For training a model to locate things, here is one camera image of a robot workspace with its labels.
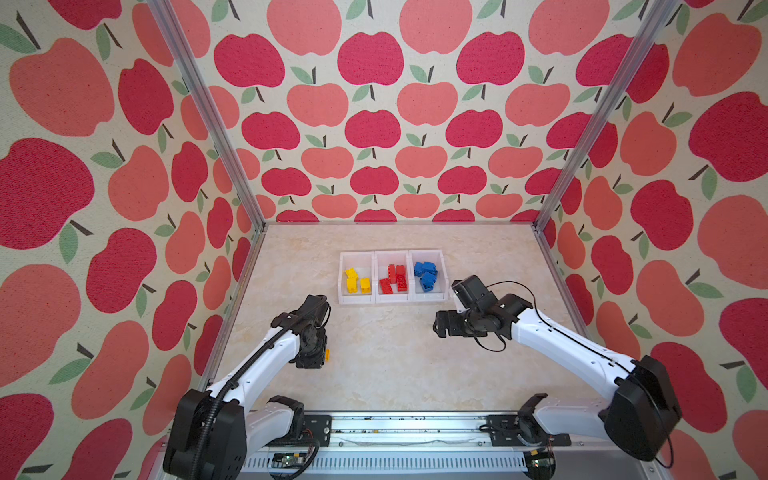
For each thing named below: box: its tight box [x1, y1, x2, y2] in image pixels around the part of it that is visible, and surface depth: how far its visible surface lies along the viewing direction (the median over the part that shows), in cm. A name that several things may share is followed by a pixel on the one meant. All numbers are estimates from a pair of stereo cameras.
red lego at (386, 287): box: [379, 278, 393, 295], surface depth 103 cm
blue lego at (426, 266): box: [418, 261, 438, 275], surface depth 106 cm
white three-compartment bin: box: [337, 249, 450, 305], surface depth 103 cm
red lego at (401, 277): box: [396, 264, 408, 292], surface depth 103 cm
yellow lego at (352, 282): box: [347, 272, 358, 294], surface depth 103 cm
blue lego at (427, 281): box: [419, 271, 436, 292], surface depth 103 cm
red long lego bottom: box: [387, 264, 397, 284], surface depth 106 cm
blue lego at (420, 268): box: [414, 261, 428, 277], surface depth 106 cm
